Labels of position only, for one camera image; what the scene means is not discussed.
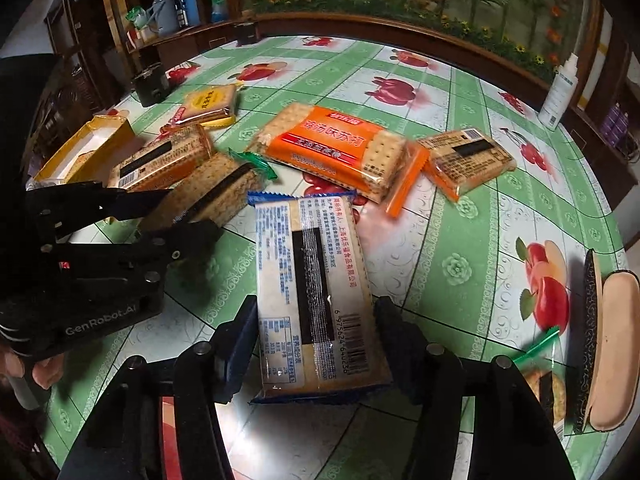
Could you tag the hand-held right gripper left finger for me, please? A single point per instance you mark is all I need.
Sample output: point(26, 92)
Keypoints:
point(240, 340)

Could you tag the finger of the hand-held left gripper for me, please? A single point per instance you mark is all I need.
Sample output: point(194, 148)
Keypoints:
point(185, 235)
point(115, 202)

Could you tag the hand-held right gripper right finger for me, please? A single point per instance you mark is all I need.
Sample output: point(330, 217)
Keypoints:
point(400, 345)

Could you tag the green cracker packet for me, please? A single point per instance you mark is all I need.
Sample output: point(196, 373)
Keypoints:
point(220, 180)
point(537, 380)

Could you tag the yellow cardboard box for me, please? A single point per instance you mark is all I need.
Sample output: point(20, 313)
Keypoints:
point(117, 135)

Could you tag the tan barcode cracker packet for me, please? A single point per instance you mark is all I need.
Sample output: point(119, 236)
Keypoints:
point(165, 152)

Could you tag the blue cracker packet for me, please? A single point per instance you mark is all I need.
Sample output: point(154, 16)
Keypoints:
point(310, 270)

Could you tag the large orange cracker packet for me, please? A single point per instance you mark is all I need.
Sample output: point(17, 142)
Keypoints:
point(340, 155)

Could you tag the small orange cracker packet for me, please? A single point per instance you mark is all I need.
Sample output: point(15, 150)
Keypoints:
point(465, 160)

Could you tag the person's left forearm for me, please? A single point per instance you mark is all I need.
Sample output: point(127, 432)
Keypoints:
point(15, 435)

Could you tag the person's left hand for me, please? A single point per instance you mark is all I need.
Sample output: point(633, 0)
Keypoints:
point(30, 367)

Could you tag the green fruit print tablecloth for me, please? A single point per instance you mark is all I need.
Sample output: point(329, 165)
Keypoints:
point(450, 260)

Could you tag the yellow cracker packet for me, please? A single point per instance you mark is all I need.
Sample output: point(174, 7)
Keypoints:
point(207, 102)

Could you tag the green white packet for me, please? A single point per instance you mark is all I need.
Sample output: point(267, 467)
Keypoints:
point(136, 17)

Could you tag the light blue thermos jug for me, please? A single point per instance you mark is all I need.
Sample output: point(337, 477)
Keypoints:
point(162, 15)

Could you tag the small black box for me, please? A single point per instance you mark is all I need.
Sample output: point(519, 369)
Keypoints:
point(246, 32)

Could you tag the black patterned glasses case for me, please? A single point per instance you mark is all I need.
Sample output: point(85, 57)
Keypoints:
point(612, 340)

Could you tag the blue flask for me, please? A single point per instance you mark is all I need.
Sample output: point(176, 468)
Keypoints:
point(189, 2)

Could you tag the green white bottle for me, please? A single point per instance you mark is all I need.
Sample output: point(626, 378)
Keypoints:
point(219, 2)

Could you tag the white spray bottle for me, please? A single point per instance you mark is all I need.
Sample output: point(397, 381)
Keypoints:
point(557, 100)

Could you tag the purple spray can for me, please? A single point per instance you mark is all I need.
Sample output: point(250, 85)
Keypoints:
point(622, 129)
point(609, 121)

